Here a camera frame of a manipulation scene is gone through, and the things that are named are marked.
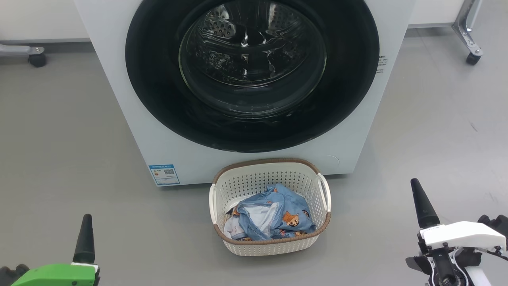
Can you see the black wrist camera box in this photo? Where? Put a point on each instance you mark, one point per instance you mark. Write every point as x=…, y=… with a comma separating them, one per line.
x=498, y=224
x=12, y=275

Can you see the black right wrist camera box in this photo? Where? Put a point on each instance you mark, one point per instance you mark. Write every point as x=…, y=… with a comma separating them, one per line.
x=498, y=224

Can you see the white front-load washing machine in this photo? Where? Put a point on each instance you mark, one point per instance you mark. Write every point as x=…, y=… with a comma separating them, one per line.
x=115, y=99

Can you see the grey stand leg with caster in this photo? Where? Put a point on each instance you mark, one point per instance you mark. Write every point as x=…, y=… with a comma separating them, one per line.
x=466, y=31
x=20, y=50

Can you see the washing machine glass door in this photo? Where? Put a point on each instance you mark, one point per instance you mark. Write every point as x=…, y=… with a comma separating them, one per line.
x=158, y=103

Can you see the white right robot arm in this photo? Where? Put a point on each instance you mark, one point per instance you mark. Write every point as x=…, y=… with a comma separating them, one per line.
x=478, y=278

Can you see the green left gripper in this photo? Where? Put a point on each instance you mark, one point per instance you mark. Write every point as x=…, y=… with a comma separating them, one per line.
x=59, y=276

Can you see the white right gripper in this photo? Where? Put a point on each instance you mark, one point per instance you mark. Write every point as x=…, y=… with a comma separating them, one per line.
x=460, y=234

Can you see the blue energy label sticker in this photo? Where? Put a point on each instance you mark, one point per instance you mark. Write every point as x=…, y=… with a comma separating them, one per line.
x=164, y=174

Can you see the small printed text label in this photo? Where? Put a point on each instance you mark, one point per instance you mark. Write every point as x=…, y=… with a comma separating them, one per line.
x=381, y=65

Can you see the white perforated basket brown rim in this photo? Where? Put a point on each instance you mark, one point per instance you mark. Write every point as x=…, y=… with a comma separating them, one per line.
x=254, y=178

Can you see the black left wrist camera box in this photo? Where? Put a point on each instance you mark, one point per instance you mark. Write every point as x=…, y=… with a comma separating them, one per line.
x=12, y=275

